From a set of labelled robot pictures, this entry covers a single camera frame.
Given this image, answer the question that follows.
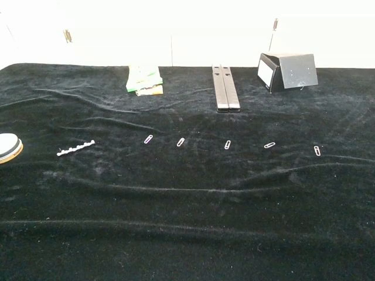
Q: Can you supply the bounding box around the orange yellow snack packet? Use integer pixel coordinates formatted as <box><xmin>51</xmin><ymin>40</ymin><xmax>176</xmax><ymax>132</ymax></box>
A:
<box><xmin>135</xmin><ymin>84</ymin><xmax>163</xmax><ymax>97</ymax></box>

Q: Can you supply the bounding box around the black velvet tablecloth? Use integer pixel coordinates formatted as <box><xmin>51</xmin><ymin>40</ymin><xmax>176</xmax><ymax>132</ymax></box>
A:
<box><xmin>0</xmin><ymin>62</ymin><xmax>375</xmax><ymax>281</ymax></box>

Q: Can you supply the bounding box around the green snack packet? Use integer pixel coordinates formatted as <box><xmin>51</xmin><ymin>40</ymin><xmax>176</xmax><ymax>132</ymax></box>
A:
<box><xmin>125</xmin><ymin>65</ymin><xmax>163</xmax><ymax>92</ymax></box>

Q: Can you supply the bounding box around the black cardboard box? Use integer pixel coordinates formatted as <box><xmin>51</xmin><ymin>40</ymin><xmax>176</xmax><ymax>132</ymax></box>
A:
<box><xmin>257</xmin><ymin>52</ymin><xmax>319</xmax><ymax>94</ymax></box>

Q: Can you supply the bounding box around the round tin with white lid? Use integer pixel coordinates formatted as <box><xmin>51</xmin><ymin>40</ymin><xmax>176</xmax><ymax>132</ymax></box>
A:
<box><xmin>0</xmin><ymin>133</ymin><xmax>24</xmax><ymax>165</ymax></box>

